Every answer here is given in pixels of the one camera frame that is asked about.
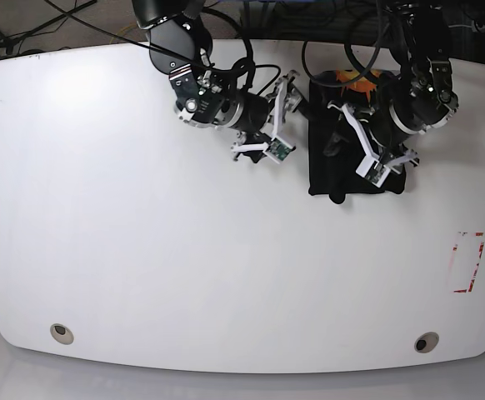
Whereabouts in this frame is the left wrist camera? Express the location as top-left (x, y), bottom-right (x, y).
top-left (356, 155), bottom-right (391, 188)

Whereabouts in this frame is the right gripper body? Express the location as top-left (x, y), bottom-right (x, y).
top-left (227, 70), bottom-right (303, 161)

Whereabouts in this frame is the right table grommet hole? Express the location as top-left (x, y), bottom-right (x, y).
top-left (414, 332), bottom-right (439, 353)

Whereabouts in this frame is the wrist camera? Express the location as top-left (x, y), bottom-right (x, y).
top-left (262, 137), bottom-right (296, 164)
top-left (356, 155), bottom-right (391, 188)

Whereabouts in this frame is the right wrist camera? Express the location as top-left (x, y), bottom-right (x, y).
top-left (262, 137), bottom-right (296, 164)

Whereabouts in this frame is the table grommet hole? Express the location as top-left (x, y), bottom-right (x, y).
top-left (414, 332), bottom-right (439, 353)
top-left (50, 323), bottom-right (74, 345)

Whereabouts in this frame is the black T-shirt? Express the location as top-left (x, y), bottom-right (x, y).
top-left (308, 78), bottom-right (407, 204)

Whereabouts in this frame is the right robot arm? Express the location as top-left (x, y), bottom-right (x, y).
top-left (132, 1), bottom-right (304, 163)

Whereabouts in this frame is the red tape rectangle marking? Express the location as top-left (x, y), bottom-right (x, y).
top-left (448, 232), bottom-right (485, 293)

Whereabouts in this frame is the left table grommet hole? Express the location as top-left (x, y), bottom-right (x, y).
top-left (50, 323), bottom-right (74, 345)

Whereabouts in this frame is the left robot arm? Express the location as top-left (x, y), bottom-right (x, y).
top-left (309, 1), bottom-right (458, 186)

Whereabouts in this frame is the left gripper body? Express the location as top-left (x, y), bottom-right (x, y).
top-left (327, 101), bottom-right (420, 167)

